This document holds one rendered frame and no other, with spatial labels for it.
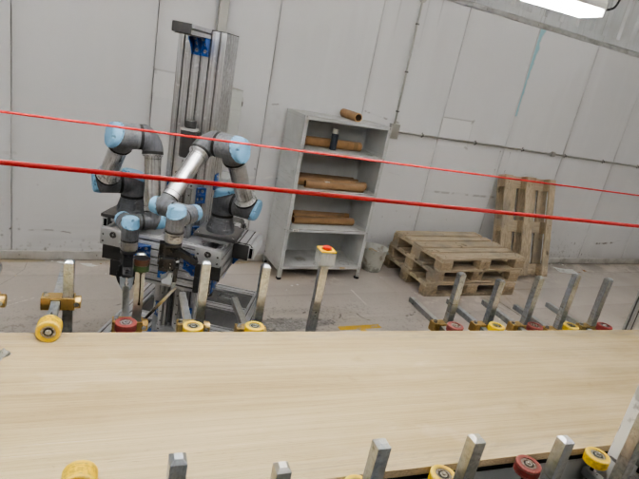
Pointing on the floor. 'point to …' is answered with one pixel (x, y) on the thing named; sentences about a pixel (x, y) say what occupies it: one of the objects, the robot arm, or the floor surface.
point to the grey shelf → (379, 135)
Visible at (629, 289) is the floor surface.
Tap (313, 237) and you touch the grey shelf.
